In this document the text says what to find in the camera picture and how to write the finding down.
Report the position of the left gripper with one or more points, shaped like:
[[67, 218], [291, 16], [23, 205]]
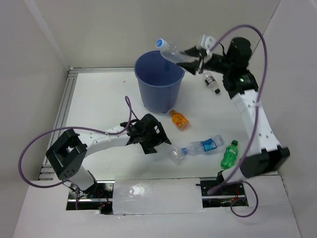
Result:
[[159, 138]]

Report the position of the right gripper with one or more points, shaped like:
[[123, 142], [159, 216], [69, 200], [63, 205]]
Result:
[[192, 67]]

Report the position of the clear plastic bottle white cap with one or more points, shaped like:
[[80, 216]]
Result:
[[172, 53]]

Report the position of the crushed clear plastic bottle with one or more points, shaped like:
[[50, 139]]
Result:
[[174, 154]]

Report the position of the small bottle black cap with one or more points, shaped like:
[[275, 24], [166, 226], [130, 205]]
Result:
[[211, 83]]

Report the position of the blue label water bottle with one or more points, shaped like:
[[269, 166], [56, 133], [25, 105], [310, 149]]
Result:
[[203, 147]]

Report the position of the green soda bottle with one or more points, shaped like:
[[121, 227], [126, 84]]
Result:
[[230, 155]]

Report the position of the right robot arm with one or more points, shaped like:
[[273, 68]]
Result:
[[265, 154]]

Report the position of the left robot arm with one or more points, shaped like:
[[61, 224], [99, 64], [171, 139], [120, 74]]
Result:
[[68, 152]]

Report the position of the blue plastic bin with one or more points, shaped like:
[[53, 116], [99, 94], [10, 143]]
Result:
[[159, 81]]

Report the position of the orange juice bottle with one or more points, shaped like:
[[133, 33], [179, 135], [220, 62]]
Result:
[[179, 120]]

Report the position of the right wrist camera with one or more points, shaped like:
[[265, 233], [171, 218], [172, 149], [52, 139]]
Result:
[[206, 43]]

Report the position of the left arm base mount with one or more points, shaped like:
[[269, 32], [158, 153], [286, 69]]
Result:
[[99, 200]]

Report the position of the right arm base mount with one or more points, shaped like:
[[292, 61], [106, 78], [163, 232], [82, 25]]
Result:
[[224, 197]]

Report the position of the aluminium frame rail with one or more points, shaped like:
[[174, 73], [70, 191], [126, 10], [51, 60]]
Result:
[[94, 98]]

